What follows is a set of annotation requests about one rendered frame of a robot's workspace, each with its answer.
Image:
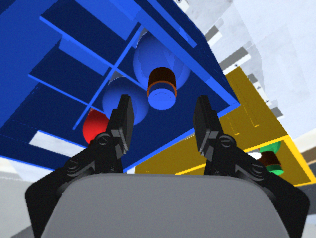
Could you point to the red bottle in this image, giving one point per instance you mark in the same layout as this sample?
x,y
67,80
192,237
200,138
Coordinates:
x,y
95,123

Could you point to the green bottle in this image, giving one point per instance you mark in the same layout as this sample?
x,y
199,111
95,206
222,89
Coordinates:
x,y
269,159

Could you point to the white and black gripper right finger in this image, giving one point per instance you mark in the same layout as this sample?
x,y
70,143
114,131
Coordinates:
x,y
224,158

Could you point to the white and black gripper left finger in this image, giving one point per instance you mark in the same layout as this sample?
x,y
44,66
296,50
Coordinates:
x,y
99,158

